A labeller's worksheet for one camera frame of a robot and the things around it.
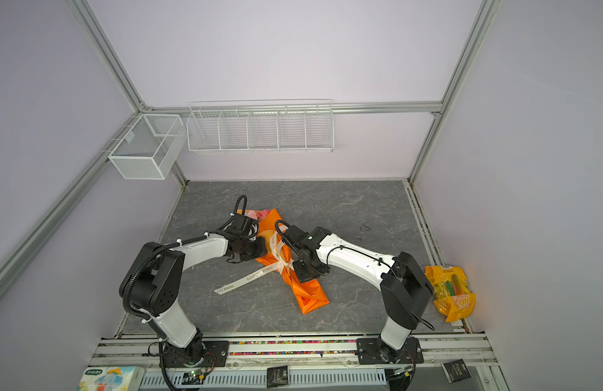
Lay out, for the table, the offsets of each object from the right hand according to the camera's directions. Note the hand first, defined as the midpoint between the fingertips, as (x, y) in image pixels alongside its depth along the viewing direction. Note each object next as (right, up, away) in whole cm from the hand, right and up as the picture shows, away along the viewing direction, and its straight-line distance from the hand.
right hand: (307, 277), depth 82 cm
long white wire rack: (-3, +59, +23) cm, 63 cm away
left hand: (-16, +6, +12) cm, 21 cm away
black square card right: (+43, -23, -12) cm, 51 cm away
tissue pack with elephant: (-50, -23, -16) cm, 57 cm away
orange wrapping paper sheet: (+1, -5, -5) cm, 7 cm away
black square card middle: (-8, -24, -14) cm, 29 cm away
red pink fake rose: (-21, +20, +20) cm, 35 cm away
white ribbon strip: (-9, +3, +5) cm, 11 cm away
